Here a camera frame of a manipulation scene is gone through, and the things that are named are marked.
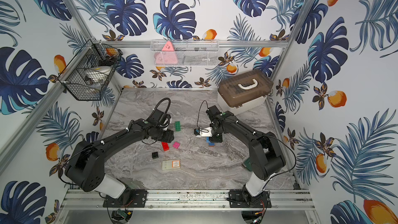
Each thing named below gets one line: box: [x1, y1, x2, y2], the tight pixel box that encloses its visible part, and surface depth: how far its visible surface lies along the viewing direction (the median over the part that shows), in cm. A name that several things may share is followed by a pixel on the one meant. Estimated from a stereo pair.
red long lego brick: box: [161, 141, 170, 152], surface depth 92 cm
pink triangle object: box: [153, 40, 178, 65], surface depth 92 cm
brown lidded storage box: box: [217, 71, 274, 116], surface depth 97 cm
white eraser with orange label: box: [161, 159, 181, 171], surface depth 85 cm
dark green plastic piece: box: [243, 157, 253, 172], surface depth 86 cm
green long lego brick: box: [174, 120, 181, 132], surface depth 101 cm
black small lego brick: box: [151, 151, 159, 160], surface depth 89 cm
